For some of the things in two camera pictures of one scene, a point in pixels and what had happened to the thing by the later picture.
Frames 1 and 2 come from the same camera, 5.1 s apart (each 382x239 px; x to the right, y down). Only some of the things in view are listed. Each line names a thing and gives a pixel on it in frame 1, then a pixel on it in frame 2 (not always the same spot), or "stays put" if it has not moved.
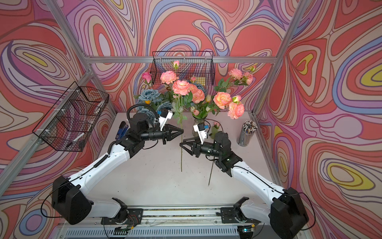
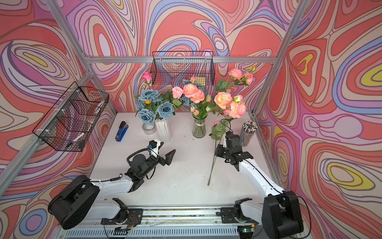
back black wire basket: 193,65 stays put
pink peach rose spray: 180,89 -> 233,107
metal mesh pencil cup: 245,133 stays put
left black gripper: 166,134 -> 166,162
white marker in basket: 75,139 stays put
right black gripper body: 207,149 -> 224,152
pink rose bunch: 213,135 stays put
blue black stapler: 123,128 stays put
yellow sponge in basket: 201,79 stays put
